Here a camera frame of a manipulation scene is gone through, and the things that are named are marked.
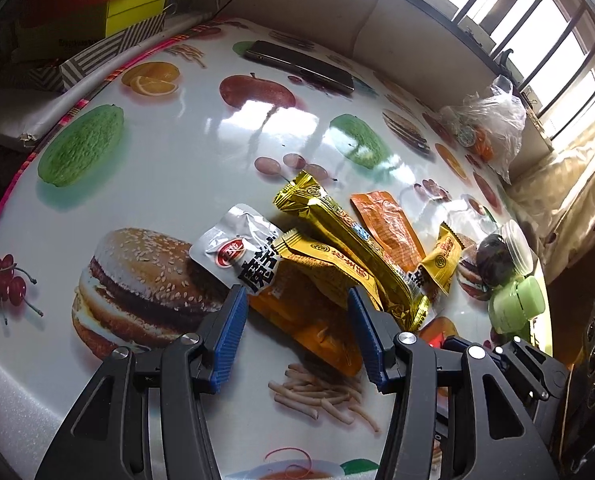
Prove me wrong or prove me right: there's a small yellow candy packet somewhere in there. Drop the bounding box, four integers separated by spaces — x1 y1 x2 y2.
419 222 465 295

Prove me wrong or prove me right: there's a white foam sheet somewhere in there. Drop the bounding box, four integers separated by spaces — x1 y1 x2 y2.
0 367 62 476

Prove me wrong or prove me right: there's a black white striped box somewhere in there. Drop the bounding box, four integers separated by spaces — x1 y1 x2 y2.
59 12 166 92

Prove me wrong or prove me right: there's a clear jar with dark contents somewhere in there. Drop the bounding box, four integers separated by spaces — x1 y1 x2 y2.
475 220 534 287

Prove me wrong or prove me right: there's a long gold snack bar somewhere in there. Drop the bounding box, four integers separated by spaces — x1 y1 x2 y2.
274 171 430 332

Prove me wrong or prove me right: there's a green cream jar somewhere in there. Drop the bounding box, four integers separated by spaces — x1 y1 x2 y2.
488 275 546 334

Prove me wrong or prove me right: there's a white orange konjac snack pouch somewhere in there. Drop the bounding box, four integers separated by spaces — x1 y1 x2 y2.
189 204 363 377

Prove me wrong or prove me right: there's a yellow peanut candy packet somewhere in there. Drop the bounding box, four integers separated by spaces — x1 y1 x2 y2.
273 229 383 311

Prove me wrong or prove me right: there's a beige curtain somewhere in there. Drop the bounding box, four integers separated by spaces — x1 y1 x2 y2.
507 117 595 283

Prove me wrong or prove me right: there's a clear plastic bag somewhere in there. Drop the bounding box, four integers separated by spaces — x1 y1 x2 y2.
439 75 526 184

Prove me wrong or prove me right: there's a yellow green box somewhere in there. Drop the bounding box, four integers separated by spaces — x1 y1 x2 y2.
104 0 165 37

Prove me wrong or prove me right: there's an orange flat snack packet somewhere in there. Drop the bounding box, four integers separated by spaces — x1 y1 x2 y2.
351 191 425 272

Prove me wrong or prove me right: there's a black smartphone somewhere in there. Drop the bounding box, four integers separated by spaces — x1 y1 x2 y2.
244 40 355 94

